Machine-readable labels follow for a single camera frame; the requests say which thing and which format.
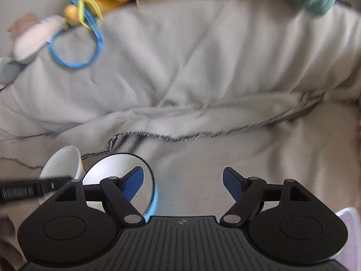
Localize blue-rimmed plate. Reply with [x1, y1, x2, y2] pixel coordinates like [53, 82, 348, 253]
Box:
[82, 153, 159, 223]

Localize brown plush toy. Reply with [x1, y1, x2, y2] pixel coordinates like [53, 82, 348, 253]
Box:
[7, 12, 39, 36]

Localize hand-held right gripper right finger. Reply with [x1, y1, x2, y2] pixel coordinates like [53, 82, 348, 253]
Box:
[220, 167, 311, 228]

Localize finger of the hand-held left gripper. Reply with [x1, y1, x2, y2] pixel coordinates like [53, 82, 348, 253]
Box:
[0, 176, 72, 205]

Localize white bed sheet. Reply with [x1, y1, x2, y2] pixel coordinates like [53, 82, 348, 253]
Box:
[0, 96, 361, 223]

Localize blue hoop ring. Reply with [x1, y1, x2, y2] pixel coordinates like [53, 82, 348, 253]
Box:
[48, 0, 104, 70]

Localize grey blanket with stitched edge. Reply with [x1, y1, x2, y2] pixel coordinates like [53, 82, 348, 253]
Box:
[0, 0, 361, 154]

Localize grey plush toy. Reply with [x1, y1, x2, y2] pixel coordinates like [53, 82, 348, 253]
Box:
[0, 56, 23, 86]

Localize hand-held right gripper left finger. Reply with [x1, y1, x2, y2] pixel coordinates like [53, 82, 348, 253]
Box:
[55, 166, 146, 228]

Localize white plush toy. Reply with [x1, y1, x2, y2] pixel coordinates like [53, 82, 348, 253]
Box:
[13, 15, 66, 63]

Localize yellow ring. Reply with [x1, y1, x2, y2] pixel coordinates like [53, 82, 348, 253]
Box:
[77, 0, 104, 30]

